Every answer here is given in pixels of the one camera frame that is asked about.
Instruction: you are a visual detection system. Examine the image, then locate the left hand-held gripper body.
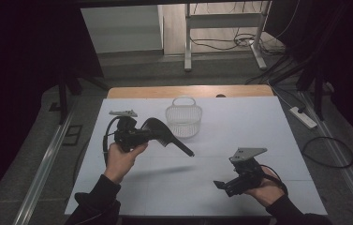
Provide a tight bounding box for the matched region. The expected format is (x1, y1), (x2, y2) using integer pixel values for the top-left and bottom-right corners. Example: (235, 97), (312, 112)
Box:
(109, 109), (154, 154)

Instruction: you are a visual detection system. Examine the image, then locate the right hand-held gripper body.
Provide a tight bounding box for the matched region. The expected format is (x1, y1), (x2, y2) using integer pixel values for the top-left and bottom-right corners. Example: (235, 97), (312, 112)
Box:
(225, 147), (268, 198)

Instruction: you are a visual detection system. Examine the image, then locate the person's left hand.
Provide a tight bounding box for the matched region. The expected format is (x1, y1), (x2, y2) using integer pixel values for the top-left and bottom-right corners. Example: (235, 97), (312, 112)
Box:
(103, 142), (150, 186)

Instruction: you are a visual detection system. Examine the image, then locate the person's right hand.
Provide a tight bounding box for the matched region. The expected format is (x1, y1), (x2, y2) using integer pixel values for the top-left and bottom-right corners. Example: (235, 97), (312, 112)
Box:
(244, 168), (287, 208)

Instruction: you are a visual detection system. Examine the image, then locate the white plastic basket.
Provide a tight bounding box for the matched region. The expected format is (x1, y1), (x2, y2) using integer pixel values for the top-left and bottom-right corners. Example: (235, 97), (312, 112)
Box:
(165, 96), (203, 140)

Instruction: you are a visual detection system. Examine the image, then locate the black tripod stand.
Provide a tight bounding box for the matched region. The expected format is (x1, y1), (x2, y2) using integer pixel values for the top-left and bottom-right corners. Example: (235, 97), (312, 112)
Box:
(50, 69), (111, 126)

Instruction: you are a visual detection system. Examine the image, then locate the white power strip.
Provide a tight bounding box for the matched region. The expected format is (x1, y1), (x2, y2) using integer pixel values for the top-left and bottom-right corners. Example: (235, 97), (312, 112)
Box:
(288, 106), (318, 130)

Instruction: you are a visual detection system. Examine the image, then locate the white metal stand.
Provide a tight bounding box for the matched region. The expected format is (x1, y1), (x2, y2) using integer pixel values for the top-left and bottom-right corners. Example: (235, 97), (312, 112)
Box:
(184, 0), (272, 72)

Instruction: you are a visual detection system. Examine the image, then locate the left hand-held gripper cable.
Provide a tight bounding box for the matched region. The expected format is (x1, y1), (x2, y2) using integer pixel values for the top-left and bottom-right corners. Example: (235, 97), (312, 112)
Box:
(101, 115), (123, 167)

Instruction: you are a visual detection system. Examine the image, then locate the hand-held gripper cable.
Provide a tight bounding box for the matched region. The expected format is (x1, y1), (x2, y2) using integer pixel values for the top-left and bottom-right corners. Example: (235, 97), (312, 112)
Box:
(258, 164), (289, 197)
(101, 115), (123, 167)

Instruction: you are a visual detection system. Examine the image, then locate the right hand-held gripper cable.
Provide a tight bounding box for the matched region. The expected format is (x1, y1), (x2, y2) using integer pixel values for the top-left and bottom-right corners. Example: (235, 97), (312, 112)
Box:
(258, 164), (289, 197)

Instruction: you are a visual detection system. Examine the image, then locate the black square floor frame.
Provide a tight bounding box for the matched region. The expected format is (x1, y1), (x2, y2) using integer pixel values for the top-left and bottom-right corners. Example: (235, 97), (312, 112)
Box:
(62, 124), (83, 147)

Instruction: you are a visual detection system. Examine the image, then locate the aluminium floor rail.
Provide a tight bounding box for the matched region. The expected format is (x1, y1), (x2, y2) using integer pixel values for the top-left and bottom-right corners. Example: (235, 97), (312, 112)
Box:
(12, 111), (76, 225)
(300, 92), (353, 225)

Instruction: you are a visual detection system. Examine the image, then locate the black looped floor cable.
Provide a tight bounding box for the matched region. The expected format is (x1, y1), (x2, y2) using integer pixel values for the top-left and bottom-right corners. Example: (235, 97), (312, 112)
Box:
(301, 136), (353, 170)

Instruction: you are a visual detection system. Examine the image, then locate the white wall panel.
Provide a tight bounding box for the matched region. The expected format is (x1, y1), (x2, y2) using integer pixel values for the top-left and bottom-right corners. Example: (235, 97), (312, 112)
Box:
(80, 4), (165, 54)

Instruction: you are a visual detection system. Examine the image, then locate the black camera stand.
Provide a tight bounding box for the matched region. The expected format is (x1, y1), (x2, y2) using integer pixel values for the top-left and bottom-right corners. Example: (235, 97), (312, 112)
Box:
(270, 54), (332, 122)

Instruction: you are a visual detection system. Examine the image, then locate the tangle of floor cables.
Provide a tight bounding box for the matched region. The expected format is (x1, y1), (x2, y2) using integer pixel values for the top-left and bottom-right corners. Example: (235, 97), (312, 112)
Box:
(189, 27), (287, 58)

